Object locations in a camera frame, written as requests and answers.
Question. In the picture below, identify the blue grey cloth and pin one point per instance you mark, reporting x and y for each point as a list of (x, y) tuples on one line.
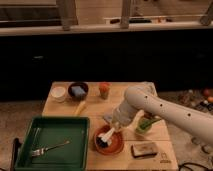
[(107, 118)]

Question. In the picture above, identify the yellow banana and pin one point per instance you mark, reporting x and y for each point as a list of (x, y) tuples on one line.
[(80, 108)]

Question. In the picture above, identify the small white cup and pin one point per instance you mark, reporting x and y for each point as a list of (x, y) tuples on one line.
[(58, 94)]

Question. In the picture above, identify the orange topped spice jar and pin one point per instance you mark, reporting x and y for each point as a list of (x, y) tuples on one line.
[(104, 88)]

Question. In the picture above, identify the white handled dish brush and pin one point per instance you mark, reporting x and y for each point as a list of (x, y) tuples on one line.
[(102, 139)]

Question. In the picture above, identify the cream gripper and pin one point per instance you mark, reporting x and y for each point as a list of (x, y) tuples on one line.
[(121, 119)]

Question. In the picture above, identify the metal fork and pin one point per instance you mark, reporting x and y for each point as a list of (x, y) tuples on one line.
[(43, 150)]

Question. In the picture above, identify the green plastic tray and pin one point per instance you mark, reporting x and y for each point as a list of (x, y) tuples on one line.
[(50, 131)]

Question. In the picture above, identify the dark bowl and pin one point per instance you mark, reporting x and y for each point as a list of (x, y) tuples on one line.
[(83, 85)]

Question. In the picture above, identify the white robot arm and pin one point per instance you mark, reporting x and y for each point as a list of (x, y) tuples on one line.
[(140, 97)]

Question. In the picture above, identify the brown rectangular sponge block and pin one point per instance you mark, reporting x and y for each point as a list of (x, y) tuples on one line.
[(144, 150)]

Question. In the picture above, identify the red bowl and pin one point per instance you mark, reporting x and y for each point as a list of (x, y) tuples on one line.
[(116, 142)]

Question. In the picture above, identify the blue sponge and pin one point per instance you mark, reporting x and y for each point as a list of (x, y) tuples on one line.
[(78, 91)]

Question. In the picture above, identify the small potted plant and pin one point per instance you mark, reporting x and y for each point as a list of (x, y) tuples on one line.
[(145, 123)]

